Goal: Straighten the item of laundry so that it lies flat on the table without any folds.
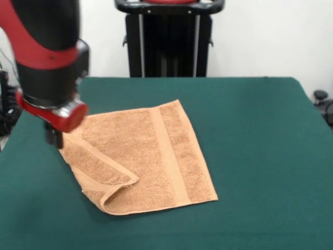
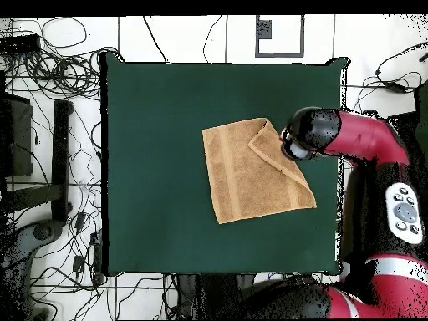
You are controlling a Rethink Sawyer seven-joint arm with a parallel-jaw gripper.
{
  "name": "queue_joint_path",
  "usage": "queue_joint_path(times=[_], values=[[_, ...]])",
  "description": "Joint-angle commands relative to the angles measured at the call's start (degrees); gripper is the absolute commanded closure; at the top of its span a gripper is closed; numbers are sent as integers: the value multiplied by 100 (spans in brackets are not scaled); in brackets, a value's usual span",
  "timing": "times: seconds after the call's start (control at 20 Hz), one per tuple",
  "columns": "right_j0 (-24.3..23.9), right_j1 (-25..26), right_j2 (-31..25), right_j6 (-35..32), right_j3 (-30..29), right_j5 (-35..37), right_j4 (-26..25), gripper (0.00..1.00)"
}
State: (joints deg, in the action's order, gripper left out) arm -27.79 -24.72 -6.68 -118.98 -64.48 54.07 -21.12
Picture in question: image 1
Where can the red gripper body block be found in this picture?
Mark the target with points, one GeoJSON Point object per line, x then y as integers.
{"type": "Point", "coordinates": [70, 119]}

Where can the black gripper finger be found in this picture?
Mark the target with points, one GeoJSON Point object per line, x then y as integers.
{"type": "Point", "coordinates": [50, 134]}
{"type": "Point", "coordinates": [59, 140]}

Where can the tan terry towel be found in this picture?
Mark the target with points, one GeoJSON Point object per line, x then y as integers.
{"type": "Point", "coordinates": [145, 156]}

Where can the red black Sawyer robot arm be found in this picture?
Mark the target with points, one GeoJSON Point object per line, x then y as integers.
{"type": "Point", "coordinates": [46, 39]}

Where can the black box with red light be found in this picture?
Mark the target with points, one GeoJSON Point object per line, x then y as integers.
{"type": "Point", "coordinates": [4, 88]}

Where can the dark green table cloth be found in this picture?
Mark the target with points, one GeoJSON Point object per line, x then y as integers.
{"type": "Point", "coordinates": [260, 156]}

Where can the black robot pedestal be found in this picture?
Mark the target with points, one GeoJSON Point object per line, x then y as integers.
{"type": "Point", "coordinates": [169, 47]}

